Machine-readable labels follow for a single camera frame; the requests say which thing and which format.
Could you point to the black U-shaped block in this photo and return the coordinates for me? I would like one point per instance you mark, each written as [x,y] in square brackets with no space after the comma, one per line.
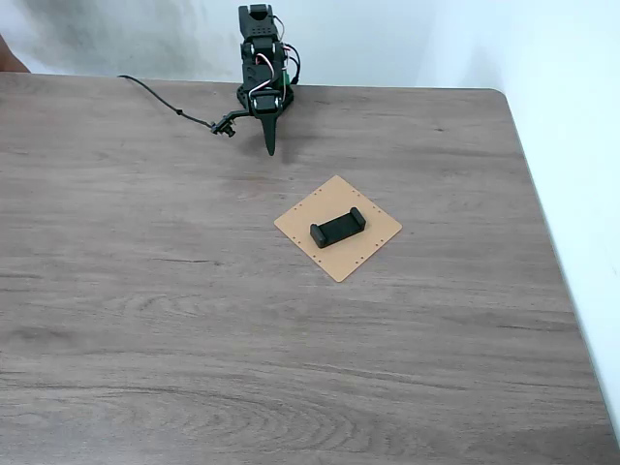
[339,226]

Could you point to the green circuit board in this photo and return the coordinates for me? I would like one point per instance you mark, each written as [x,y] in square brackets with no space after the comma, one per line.
[289,80]

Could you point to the tan square board with holes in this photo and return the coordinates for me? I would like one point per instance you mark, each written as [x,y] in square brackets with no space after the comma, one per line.
[334,194]

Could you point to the small camera on bracket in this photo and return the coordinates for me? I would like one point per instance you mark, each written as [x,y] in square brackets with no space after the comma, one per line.
[225,127]

